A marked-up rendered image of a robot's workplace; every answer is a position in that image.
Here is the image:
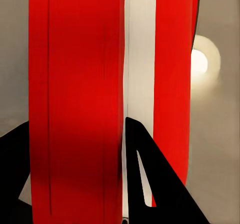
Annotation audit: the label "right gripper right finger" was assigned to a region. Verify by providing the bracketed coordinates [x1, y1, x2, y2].
[125, 117, 210, 224]

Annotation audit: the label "radio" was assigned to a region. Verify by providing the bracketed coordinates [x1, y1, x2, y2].
[28, 0, 200, 224]

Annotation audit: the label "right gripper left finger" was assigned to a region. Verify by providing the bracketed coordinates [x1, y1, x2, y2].
[0, 121, 31, 224]

